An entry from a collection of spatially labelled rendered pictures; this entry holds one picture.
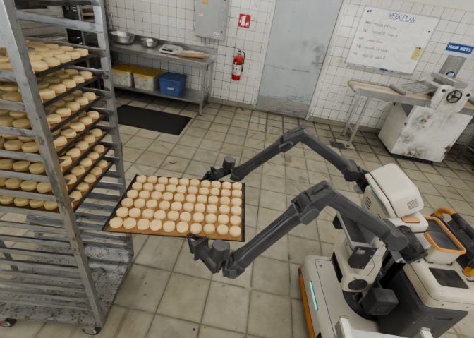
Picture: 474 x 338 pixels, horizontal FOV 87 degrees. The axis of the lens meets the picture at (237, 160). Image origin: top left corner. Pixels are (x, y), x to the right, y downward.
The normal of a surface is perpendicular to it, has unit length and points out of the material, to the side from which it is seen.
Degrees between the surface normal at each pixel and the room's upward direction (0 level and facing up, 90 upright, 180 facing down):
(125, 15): 90
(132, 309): 0
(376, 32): 90
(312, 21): 90
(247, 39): 90
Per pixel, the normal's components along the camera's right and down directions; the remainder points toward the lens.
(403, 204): -0.03, 0.54
